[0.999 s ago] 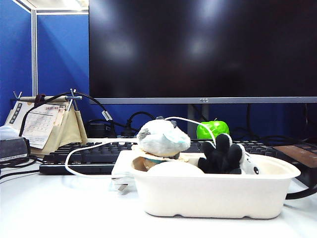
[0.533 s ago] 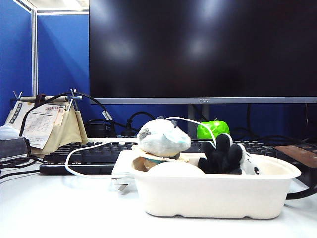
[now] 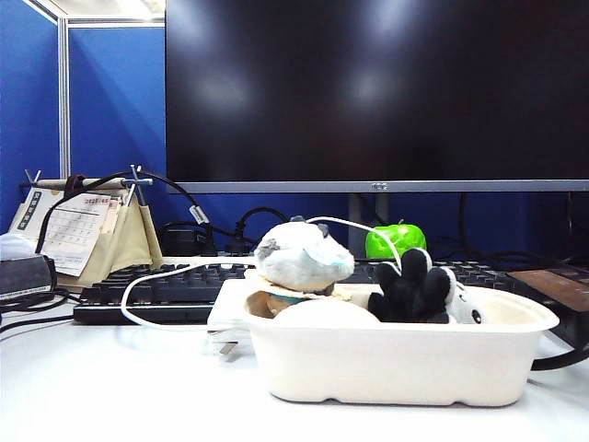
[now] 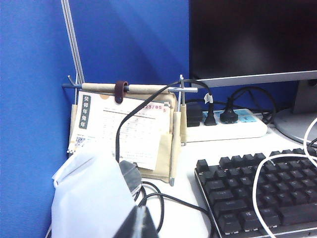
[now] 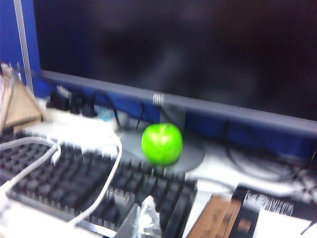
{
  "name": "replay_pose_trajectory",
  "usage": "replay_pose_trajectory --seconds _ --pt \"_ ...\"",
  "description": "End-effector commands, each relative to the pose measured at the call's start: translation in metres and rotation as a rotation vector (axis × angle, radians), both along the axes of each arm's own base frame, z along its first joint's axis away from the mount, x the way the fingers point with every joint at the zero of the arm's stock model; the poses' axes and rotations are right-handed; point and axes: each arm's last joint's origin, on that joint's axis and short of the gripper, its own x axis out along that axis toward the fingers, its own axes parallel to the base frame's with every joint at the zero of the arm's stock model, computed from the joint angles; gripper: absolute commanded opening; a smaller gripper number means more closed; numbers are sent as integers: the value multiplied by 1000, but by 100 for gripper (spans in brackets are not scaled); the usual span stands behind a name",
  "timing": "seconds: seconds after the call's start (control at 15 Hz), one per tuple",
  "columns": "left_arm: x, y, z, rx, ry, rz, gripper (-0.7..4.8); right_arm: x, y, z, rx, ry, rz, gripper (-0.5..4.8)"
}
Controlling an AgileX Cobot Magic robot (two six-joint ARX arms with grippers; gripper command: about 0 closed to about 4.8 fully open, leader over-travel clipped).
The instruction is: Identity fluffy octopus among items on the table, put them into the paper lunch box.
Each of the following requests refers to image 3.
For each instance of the black white octopus plush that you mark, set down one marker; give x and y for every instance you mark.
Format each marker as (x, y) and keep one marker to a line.
(414, 285)

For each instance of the white grey fluffy plush toy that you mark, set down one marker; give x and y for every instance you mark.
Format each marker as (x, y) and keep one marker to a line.
(299, 258)

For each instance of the white paper lunch box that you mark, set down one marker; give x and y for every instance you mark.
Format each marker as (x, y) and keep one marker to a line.
(391, 359)

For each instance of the grey monitor stand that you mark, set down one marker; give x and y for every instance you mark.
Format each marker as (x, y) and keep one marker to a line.
(356, 216)

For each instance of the brown paper cup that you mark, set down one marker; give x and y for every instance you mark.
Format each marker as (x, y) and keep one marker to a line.
(258, 304)

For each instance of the white power adapter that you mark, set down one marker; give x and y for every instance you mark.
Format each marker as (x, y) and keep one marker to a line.
(227, 308)

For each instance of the green apple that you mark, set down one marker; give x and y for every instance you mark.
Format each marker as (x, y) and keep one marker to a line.
(409, 239)

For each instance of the black power brick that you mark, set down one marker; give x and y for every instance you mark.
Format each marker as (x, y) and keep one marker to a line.
(177, 241)

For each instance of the black computer keyboard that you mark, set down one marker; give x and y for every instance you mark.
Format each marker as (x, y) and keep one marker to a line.
(175, 285)

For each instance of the large black computer monitor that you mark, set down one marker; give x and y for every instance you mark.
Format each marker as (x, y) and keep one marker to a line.
(368, 92)

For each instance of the cream canvas calendar base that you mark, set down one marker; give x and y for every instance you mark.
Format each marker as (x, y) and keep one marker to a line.
(133, 239)

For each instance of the paper desk calendar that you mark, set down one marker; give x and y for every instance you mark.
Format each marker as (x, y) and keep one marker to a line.
(69, 230)

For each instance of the wooden metal calendar rod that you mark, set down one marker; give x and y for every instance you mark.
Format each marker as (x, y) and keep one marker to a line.
(50, 182)

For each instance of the black device at left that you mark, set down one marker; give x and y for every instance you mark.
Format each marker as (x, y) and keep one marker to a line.
(23, 274)

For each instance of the blue partition panel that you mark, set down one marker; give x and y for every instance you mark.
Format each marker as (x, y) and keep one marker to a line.
(27, 115)

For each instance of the aluminium partition post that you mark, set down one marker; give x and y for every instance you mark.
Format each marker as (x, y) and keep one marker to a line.
(63, 92)

